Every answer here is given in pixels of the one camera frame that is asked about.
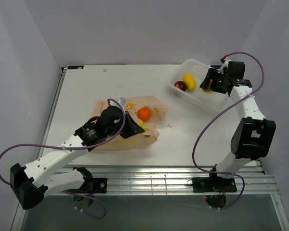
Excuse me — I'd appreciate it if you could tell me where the dark red apple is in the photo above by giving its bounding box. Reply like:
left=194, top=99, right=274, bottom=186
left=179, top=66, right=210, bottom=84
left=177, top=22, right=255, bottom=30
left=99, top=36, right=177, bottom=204
left=174, top=81, right=187, bottom=91

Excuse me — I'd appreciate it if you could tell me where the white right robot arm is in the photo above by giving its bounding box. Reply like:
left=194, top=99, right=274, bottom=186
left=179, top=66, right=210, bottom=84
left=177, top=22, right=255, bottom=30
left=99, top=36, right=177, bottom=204
left=192, top=58, right=276, bottom=193

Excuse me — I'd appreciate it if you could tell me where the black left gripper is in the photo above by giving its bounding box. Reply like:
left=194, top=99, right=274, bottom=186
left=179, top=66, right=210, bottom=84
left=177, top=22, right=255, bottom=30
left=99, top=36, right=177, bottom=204
left=106, top=111, right=144, bottom=139

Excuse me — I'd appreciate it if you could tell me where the banana print plastic bag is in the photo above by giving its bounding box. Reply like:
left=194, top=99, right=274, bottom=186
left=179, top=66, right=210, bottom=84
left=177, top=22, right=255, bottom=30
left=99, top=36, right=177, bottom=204
left=96, top=96, right=169, bottom=151

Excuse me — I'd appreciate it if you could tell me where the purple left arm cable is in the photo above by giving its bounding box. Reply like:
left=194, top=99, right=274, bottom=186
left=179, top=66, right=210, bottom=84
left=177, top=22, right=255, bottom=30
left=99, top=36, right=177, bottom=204
left=0, top=98, right=126, bottom=219

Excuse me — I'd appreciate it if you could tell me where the white plastic basket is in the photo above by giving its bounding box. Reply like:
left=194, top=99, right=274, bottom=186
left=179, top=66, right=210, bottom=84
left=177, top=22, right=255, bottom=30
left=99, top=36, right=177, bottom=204
left=169, top=59, right=231, bottom=115

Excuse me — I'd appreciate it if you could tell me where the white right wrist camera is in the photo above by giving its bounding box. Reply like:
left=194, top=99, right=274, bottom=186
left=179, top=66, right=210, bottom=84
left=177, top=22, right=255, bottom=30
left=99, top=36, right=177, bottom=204
left=218, top=55, right=231, bottom=74

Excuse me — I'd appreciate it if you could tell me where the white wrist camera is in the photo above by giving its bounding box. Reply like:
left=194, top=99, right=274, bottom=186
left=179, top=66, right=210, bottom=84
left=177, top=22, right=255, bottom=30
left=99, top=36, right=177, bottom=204
left=218, top=55, right=231, bottom=74
left=107, top=97, right=126, bottom=108

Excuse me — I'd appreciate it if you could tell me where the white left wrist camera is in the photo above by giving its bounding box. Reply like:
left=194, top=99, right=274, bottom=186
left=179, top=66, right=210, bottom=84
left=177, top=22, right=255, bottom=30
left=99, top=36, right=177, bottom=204
left=107, top=97, right=126, bottom=108

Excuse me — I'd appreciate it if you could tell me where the orange green mango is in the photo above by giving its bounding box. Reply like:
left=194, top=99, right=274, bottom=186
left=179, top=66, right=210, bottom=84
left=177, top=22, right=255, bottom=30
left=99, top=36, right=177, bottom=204
left=202, top=79, right=212, bottom=92

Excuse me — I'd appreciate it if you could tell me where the orange fruit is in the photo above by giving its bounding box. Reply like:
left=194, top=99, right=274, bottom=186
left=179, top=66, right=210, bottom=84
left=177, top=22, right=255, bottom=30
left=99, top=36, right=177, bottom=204
left=137, top=107, right=152, bottom=122

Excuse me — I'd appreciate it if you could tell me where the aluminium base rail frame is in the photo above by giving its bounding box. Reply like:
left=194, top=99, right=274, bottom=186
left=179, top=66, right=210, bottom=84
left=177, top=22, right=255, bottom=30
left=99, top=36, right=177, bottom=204
left=11, top=64, right=289, bottom=231

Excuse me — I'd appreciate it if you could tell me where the yellow banana bunch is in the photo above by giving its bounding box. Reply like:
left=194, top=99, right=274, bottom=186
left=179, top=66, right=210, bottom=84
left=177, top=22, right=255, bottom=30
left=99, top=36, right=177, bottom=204
left=139, top=119, right=151, bottom=137

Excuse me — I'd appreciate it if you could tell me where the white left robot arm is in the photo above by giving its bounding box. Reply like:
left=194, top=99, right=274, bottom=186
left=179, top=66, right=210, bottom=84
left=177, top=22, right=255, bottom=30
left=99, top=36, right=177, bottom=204
left=10, top=106, right=144, bottom=210

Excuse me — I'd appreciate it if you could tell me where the yellow lemon fruit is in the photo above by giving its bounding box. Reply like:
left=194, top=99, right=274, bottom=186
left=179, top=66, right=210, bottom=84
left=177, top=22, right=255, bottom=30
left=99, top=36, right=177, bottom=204
left=183, top=74, right=197, bottom=91

